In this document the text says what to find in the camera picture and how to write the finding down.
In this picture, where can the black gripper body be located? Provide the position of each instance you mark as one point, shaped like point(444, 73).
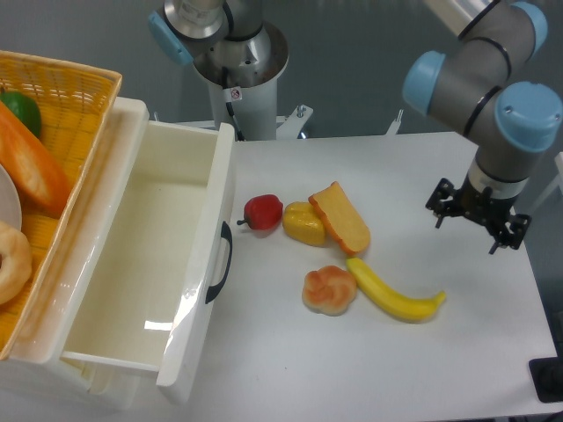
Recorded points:
point(495, 215)

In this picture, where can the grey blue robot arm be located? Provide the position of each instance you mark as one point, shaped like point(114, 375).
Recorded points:
point(512, 124)

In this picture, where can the orange bread slice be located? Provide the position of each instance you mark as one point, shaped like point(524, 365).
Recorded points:
point(341, 219)

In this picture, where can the round bread roll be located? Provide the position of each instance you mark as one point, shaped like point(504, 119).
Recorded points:
point(329, 290)

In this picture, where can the yellow banana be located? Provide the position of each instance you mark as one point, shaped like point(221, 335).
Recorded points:
point(392, 302)

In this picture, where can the black device at table edge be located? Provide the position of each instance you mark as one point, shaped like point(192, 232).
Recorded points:
point(546, 375)

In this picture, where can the yellow bell pepper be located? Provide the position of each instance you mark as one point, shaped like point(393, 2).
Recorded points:
point(301, 223)

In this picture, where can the red bell pepper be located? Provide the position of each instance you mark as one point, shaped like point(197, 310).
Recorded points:
point(262, 212)

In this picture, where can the white plastic drawer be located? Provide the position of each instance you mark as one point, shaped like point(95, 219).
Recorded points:
point(144, 310)

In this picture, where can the yellow woven basket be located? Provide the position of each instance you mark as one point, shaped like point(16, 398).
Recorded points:
point(74, 101)

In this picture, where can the orange baguette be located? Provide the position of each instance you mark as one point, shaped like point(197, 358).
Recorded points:
point(32, 168)

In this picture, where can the beige bagel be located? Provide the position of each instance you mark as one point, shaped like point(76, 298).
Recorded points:
point(16, 261)

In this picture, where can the white plate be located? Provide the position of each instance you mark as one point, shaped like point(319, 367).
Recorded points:
point(10, 207)

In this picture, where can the green bell pepper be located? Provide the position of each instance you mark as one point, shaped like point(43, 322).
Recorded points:
point(24, 108)

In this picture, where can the white drawer cabinet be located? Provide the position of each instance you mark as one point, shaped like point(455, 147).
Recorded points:
point(35, 365)

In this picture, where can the black drawer handle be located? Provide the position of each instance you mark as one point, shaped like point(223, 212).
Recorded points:
point(223, 264)

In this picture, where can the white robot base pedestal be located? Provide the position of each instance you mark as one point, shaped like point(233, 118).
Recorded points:
point(242, 79)

